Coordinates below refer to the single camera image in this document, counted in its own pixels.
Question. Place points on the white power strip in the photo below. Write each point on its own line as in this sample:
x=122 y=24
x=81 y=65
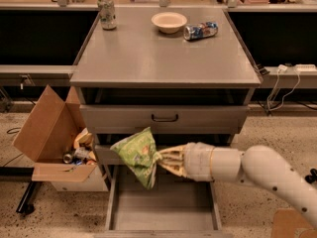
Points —
x=306 y=67

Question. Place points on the green jalapeno chip bag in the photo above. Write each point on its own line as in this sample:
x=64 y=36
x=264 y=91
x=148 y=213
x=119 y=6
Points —
x=139 y=153

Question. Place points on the brown cardboard box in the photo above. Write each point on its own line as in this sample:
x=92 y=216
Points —
x=49 y=133

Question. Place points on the blue crushed soda can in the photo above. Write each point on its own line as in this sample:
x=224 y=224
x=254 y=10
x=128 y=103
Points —
x=200 y=31

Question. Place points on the small silver can in box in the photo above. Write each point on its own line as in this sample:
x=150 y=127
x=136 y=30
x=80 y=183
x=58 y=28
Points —
x=68 y=158

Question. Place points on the brown cardboard sheet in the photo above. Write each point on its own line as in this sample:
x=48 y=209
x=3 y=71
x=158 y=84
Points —
x=288 y=223

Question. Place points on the grey top drawer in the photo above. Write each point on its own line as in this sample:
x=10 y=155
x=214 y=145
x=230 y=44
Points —
x=129 y=119

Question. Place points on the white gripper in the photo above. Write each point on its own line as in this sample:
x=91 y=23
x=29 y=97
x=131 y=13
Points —
x=197 y=161

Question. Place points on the black caster wheel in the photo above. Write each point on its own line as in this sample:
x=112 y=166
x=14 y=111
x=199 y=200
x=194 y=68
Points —
x=312 y=177

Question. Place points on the white green soda can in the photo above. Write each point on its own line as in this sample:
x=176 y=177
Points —
x=107 y=14

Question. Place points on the grey drawer cabinet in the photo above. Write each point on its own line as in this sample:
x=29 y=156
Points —
x=137 y=65

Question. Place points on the grey bottom drawer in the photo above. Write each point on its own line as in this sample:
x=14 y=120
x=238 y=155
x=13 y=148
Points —
x=174 y=208

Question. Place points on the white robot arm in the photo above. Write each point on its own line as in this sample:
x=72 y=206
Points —
x=259 y=166

